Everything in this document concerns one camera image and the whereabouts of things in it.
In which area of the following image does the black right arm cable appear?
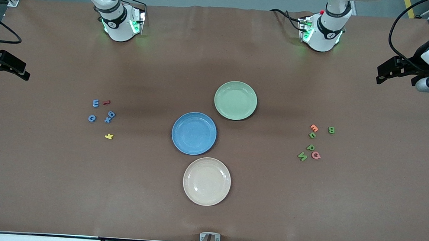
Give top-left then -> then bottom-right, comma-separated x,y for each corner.
0,10 -> 23,45

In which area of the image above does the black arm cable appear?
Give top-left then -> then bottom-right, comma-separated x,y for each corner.
0,10 -> 23,45
387,0 -> 429,71

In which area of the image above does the blue plate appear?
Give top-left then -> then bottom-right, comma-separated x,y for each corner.
170,110 -> 219,157

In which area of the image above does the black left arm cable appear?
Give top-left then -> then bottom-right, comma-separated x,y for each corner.
387,0 -> 429,71

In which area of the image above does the beige plate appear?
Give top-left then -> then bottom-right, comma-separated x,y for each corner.
181,155 -> 233,208

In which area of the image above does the green plate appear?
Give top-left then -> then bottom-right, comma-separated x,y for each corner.
213,80 -> 259,122

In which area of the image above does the black base cable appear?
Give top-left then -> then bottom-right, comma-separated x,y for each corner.
94,0 -> 148,23
268,8 -> 305,32

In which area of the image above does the brown table cover sheet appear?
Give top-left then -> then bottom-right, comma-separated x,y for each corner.
0,0 -> 429,241

